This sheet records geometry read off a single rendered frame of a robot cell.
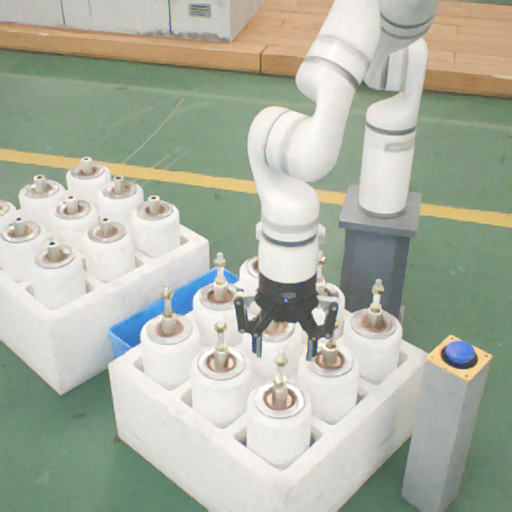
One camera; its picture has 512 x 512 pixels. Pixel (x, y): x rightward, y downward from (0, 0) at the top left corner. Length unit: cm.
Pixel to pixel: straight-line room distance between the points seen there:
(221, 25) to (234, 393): 203
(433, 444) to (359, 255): 43
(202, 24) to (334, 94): 218
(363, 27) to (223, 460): 65
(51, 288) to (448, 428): 73
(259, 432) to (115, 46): 220
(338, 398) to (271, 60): 190
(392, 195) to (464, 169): 92
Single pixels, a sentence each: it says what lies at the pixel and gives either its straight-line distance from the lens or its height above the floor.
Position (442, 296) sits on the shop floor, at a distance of 176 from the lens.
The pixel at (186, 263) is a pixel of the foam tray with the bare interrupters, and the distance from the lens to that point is 155.
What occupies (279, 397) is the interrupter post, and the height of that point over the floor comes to 27.
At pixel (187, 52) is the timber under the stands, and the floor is 6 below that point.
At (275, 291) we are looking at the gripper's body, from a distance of 94.
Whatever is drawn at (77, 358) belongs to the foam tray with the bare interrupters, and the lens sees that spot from 148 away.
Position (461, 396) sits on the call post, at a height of 28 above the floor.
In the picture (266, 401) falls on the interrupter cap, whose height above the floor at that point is 25.
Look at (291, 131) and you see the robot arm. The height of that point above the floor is 69.
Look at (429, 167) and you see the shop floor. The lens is 230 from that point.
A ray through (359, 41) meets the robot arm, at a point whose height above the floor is 77.
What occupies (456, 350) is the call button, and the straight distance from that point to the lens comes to 111.
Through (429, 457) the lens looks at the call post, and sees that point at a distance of 123.
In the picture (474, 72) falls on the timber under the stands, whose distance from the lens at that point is 283.
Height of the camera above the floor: 104
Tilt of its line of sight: 35 degrees down
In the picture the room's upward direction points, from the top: straight up
